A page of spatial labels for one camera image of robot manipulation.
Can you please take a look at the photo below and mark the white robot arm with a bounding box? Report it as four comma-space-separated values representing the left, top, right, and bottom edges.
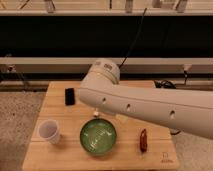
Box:
78, 58, 213, 139

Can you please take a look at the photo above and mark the black rectangular block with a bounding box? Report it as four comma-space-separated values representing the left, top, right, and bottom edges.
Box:
65, 88, 75, 105

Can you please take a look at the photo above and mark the green bowl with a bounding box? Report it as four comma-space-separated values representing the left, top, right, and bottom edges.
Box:
80, 118, 117, 156

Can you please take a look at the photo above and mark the wooden table board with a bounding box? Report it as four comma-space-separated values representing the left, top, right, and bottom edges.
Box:
23, 81, 179, 171

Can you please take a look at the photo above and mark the black hanging cable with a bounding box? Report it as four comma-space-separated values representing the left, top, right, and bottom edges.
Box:
119, 7, 148, 68

